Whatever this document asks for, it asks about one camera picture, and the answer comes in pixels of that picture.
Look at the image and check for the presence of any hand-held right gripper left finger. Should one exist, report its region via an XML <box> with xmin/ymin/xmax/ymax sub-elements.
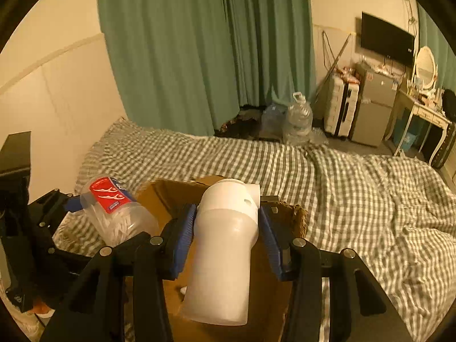
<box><xmin>39</xmin><ymin>203</ymin><xmax>198</xmax><ymax>342</ymax></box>

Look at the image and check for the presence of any white oval mirror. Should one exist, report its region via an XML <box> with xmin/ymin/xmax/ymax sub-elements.
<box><xmin>412</xmin><ymin>46</ymin><xmax>437</xmax><ymax>92</ymax></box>

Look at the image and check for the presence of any long thin stick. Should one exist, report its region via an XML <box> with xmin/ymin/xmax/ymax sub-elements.
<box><xmin>315</xmin><ymin>36</ymin><xmax>352</xmax><ymax>97</ymax></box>

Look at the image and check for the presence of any dark cloth pile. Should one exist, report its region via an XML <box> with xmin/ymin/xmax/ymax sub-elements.
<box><xmin>217</xmin><ymin>105</ymin><xmax>286</xmax><ymax>142</ymax></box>

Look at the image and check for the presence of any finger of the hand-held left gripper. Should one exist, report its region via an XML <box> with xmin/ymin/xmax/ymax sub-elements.
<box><xmin>53</xmin><ymin>189</ymin><xmax>83</xmax><ymax>213</ymax></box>

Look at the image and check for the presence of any black chair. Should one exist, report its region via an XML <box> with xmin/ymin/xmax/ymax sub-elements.
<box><xmin>432</xmin><ymin>88</ymin><xmax>456</xmax><ymax>170</ymax></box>

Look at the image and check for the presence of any large bluish water bottle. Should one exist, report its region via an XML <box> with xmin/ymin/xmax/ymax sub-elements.
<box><xmin>261</xmin><ymin>103</ymin><xmax>288</xmax><ymax>138</ymax></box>

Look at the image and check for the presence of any white plastic bottle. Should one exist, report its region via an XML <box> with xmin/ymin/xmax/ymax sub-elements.
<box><xmin>178</xmin><ymin>178</ymin><xmax>262</xmax><ymax>326</ymax></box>

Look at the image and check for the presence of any green curtain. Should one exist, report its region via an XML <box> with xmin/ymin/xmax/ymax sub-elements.
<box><xmin>418</xmin><ymin>3</ymin><xmax>454</xmax><ymax>91</ymax></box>
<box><xmin>96</xmin><ymin>0</ymin><xmax>317</xmax><ymax>137</ymax></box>

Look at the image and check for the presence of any white suitcase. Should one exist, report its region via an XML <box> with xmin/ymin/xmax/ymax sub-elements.
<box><xmin>322</xmin><ymin>73</ymin><xmax>360</xmax><ymax>138</ymax></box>

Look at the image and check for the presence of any grey mini fridge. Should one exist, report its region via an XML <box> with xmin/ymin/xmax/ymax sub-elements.
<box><xmin>348</xmin><ymin>62</ymin><xmax>398</xmax><ymax>148</ymax></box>

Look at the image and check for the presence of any brown cardboard box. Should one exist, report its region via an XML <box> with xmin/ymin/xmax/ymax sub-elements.
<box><xmin>123</xmin><ymin>174</ymin><xmax>309</xmax><ymax>342</ymax></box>

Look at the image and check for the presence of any black wall television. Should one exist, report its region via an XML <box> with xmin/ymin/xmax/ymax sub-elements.
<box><xmin>361</xmin><ymin>11</ymin><xmax>416</xmax><ymax>68</ymax></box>

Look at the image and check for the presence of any white dressing table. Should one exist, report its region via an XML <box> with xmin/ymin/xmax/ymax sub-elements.
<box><xmin>383</xmin><ymin>86</ymin><xmax>454</xmax><ymax>166</ymax></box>

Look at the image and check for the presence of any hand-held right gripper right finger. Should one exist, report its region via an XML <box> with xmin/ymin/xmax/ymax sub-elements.
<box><xmin>258</xmin><ymin>195</ymin><xmax>405</xmax><ymax>342</ymax></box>

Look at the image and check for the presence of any blue bin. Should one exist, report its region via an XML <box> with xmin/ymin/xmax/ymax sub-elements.
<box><xmin>398</xmin><ymin>129</ymin><xmax>420</xmax><ymax>154</ymax></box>

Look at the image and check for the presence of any crushed clear plastic bottle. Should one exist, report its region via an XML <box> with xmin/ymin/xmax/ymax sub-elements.
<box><xmin>311</xmin><ymin>127</ymin><xmax>329</xmax><ymax>146</ymax></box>

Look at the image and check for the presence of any large clear water bottle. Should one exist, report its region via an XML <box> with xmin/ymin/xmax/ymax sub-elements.
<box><xmin>283</xmin><ymin>92</ymin><xmax>314</xmax><ymax>146</ymax></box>

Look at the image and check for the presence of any snack packets pile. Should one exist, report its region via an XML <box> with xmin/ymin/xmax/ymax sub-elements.
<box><xmin>332</xmin><ymin>65</ymin><xmax>361</xmax><ymax>85</ymax></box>

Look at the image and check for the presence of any clear jar with red label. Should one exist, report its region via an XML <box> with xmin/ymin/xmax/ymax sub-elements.
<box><xmin>79</xmin><ymin>175</ymin><xmax>160</xmax><ymax>248</ymax></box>

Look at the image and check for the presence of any green checked blanket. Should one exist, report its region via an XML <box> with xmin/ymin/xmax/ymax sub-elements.
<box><xmin>53</xmin><ymin>117</ymin><xmax>454</xmax><ymax>342</ymax></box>

